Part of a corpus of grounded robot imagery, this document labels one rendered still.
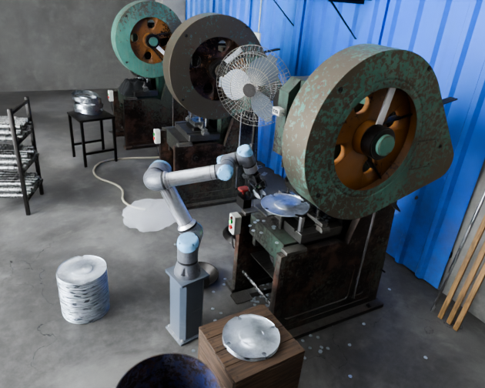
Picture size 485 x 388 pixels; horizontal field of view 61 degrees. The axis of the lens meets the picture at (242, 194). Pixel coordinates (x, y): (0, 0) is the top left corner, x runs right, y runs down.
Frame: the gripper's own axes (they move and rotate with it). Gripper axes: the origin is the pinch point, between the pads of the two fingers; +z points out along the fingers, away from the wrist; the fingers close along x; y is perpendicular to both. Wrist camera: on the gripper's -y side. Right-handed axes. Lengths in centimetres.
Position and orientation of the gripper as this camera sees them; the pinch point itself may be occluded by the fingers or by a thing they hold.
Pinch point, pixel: (259, 196)
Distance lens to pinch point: 234.0
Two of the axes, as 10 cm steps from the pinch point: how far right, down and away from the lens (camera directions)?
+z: 2.9, 7.4, 6.0
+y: 5.2, 4.1, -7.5
